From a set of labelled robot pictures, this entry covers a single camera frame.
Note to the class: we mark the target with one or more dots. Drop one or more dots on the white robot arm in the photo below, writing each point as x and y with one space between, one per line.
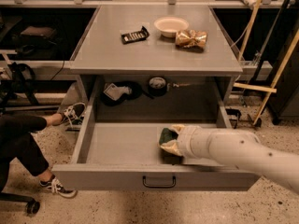
235 148

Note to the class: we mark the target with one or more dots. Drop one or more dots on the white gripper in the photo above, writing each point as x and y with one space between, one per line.
184 139

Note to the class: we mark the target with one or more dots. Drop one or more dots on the green yellow sponge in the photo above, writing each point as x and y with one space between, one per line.
168 158

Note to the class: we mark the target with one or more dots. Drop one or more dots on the gold crumpled chip bag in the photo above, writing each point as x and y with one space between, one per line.
191 39

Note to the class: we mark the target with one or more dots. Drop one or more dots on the black white sneaker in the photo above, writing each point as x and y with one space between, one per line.
73 112
56 187

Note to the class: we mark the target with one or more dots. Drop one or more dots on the white paper bowl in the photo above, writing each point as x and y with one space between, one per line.
169 26

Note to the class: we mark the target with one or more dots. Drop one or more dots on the black white sneaker near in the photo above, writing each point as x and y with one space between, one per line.
56 187

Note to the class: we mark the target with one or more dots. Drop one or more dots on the black tape roll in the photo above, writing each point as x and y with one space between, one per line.
157 86

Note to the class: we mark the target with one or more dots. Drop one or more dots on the black office chair base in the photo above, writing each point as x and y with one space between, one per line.
32 206

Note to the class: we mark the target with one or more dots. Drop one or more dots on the wooden stick frame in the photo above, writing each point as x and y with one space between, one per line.
257 61

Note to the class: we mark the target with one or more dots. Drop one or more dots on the black backpack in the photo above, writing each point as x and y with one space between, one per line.
23 77

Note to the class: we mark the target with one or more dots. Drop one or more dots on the black white sneaker far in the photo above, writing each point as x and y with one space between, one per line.
73 112

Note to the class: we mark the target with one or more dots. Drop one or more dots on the black drawer handle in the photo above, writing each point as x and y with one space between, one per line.
159 183

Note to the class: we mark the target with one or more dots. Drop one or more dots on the grey cabinet counter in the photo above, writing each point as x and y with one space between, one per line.
103 54

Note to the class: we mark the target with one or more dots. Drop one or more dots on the grey open drawer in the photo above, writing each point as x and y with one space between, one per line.
118 145

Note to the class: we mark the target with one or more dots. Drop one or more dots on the person leg black trousers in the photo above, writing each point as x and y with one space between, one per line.
16 141

